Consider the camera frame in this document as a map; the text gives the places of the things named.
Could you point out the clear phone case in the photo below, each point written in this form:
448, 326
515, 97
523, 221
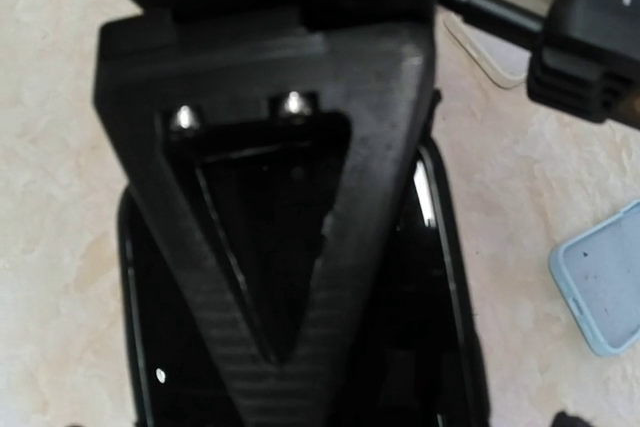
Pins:
505, 64

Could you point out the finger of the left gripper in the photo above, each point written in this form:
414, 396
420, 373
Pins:
265, 165

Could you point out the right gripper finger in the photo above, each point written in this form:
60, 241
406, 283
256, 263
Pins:
564, 419

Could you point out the light blue phone case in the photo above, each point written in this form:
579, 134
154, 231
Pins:
597, 274

